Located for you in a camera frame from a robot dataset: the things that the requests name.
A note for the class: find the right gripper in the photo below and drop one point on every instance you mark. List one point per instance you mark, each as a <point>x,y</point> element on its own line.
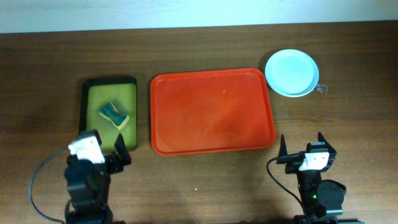
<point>290,164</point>

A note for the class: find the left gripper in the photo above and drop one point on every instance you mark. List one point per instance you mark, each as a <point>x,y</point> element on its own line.
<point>112,162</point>

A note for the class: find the green and yellow sponge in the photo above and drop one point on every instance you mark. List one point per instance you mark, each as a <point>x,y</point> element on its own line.
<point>109,112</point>

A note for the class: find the light blue plate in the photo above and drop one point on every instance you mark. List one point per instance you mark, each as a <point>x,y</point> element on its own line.
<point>282,59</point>

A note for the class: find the green plate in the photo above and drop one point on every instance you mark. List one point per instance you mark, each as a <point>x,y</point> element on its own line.
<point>297,80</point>

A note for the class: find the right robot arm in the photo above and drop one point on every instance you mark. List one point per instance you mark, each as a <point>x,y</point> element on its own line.
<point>320,199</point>

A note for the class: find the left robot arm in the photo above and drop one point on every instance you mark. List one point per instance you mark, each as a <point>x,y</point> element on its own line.
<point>88,176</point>

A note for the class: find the black tray with yellow cloth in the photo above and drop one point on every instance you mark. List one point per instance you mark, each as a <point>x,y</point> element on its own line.
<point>122,93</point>

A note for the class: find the red plastic tray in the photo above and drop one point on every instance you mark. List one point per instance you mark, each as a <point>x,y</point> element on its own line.
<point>210,111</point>

